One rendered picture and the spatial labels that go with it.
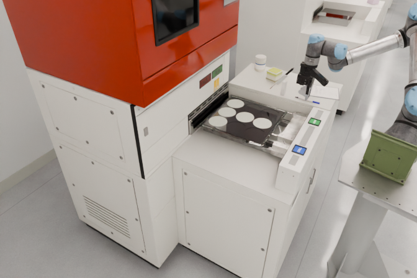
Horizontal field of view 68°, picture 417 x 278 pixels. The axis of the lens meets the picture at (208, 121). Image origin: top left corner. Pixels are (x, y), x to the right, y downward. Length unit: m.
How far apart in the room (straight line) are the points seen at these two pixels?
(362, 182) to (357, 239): 0.48
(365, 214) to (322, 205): 0.77
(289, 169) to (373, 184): 0.44
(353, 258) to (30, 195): 2.33
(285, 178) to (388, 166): 0.51
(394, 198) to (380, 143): 0.25
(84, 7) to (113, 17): 0.14
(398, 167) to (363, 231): 0.47
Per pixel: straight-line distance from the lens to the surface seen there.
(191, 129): 1.67
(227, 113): 1.77
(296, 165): 1.39
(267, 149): 1.63
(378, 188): 1.64
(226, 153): 1.62
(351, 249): 2.10
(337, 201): 2.67
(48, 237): 2.52
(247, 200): 1.51
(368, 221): 1.90
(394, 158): 1.64
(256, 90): 1.90
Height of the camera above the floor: 1.87
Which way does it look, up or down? 35 degrees down
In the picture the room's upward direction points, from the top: straight up
